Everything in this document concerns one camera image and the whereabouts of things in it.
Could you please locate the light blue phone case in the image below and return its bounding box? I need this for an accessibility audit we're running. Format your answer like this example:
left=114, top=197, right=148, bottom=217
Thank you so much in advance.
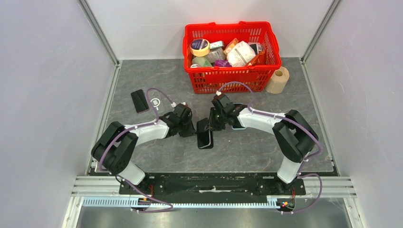
left=231, top=103, right=246, bottom=130

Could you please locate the black smartphone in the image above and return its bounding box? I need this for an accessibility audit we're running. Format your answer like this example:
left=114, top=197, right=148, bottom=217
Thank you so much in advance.
left=130, top=89, right=149, bottom=114
left=197, top=131, right=213, bottom=149

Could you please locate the clear magsafe phone case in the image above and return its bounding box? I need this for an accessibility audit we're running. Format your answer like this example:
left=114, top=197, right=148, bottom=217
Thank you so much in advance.
left=148, top=89, right=166, bottom=115

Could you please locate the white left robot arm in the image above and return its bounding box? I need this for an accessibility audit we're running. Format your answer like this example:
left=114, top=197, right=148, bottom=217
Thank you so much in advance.
left=91, top=104, right=195, bottom=194

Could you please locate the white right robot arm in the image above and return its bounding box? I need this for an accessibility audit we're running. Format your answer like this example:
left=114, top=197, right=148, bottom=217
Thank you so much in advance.
left=208, top=92, right=321, bottom=194

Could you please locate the red plastic shopping basket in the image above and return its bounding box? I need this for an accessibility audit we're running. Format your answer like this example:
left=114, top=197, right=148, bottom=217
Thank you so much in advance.
left=182, top=21, right=282, bottom=94

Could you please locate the purple small package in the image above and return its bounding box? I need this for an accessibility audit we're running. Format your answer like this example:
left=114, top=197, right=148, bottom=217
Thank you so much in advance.
left=214, top=60, right=232, bottom=67

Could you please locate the green pale bottle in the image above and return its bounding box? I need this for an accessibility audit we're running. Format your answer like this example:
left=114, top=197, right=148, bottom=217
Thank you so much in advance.
left=192, top=57, right=212, bottom=67

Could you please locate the grey wrapped packet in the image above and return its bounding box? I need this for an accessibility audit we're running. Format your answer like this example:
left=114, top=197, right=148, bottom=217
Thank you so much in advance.
left=205, top=47, right=226, bottom=63

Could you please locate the white crumpled paper bag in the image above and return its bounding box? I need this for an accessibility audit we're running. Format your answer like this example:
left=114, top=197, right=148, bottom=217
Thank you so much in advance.
left=227, top=41, right=256, bottom=67

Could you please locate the beige paper roll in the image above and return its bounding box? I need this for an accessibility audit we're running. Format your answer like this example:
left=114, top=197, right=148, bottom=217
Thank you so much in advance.
left=265, top=66, right=289, bottom=94

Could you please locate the teal small box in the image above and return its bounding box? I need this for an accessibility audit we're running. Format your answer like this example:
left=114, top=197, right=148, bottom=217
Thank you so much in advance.
left=210, top=41, right=224, bottom=49

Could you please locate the masking tape roll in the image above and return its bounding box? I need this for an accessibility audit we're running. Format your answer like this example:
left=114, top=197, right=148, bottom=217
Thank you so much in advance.
left=190, top=38, right=210, bottom=57

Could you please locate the orange small box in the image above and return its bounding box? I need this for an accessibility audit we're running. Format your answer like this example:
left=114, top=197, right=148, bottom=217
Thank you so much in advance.
left=223, top=38, right=239, bottom=55

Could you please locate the dark round jar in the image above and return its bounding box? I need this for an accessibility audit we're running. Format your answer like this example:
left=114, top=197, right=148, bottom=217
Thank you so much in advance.
left=248, top=42, right=264, bottom=55

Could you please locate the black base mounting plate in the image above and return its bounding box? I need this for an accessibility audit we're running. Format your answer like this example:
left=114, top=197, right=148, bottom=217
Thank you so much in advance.
left=137, top=172, right=306, bottom=204

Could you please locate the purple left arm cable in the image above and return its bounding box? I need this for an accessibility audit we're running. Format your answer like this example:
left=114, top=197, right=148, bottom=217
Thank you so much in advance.
left=96, top=87, right=177, bottom=214

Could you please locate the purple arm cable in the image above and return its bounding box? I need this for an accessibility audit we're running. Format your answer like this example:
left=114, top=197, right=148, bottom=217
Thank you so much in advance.
left=215, top=81, right=324, bottom=215
left=96, top=87, right=177, bottom=214

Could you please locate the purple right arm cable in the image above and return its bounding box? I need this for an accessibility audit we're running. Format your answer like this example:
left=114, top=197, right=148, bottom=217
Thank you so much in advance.
left=215, top=81, right=324, bottom=215

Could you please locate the white slotted cable duct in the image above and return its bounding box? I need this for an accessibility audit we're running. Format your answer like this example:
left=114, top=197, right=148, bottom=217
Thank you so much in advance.
left=82, top=195, right=284, bottom=209

